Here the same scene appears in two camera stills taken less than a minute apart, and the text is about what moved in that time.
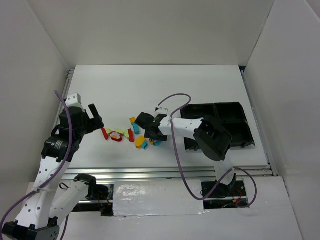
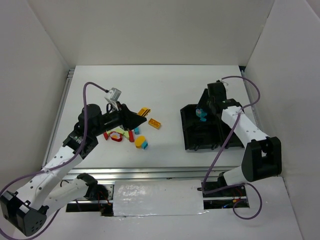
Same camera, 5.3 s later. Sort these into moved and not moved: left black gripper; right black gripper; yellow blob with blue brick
Moved: right black gripper; left black gripper
Not moved: yellow blob with blue brick
